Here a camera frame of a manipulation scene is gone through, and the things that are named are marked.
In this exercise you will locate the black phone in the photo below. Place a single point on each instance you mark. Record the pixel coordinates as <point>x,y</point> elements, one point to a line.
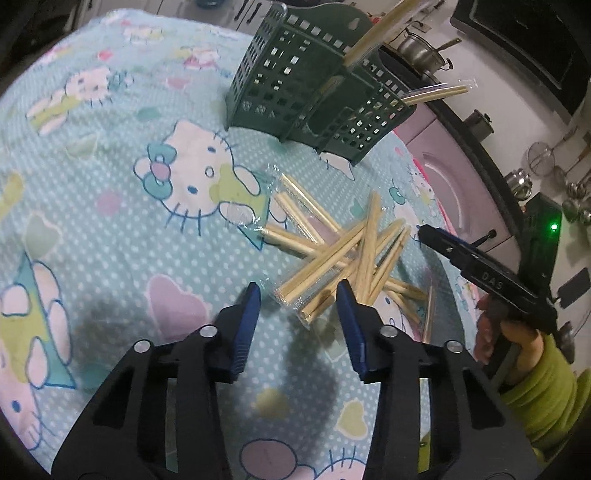
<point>575,286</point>

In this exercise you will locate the hanging steel ladles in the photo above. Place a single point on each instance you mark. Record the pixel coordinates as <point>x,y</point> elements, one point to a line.
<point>577,198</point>

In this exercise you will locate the person's right hand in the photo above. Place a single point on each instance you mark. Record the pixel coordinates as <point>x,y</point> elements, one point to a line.
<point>521,346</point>

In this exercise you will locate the bamboo chopstick pair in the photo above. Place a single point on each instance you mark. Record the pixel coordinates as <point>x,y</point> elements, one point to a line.
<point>369,44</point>
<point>443,91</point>

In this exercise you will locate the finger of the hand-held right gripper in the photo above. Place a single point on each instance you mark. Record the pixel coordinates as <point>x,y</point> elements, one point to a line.
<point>445,237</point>
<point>447,256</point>

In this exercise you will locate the black kitchen appliance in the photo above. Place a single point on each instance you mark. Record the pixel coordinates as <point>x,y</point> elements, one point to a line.
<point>531,41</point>

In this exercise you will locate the person's right forearm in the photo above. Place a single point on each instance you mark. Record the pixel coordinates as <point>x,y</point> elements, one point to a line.
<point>549,397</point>

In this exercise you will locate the small black pot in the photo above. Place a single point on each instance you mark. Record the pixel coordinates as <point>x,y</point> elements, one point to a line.
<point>478,123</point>

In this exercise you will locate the steel cup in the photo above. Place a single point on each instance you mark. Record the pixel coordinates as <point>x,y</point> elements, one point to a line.
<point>519,183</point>

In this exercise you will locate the purple cabinet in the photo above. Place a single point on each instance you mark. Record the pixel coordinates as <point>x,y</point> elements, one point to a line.
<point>443,180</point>

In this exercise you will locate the green plastic utensil basket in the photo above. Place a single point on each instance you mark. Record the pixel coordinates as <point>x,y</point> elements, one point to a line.
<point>277,74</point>

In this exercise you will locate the bunch of chopsticks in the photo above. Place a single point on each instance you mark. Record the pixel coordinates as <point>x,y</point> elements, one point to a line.
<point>323,277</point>

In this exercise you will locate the steel pot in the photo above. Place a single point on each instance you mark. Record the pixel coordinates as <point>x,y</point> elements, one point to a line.
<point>418,50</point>

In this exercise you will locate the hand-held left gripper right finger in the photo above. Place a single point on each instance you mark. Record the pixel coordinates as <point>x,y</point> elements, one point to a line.
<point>353,332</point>

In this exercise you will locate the cartoon cat printed blanket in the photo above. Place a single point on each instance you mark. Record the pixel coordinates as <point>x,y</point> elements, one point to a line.
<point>115,207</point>

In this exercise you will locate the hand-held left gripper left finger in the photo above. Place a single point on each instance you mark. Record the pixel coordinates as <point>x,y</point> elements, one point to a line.
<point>244,332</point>

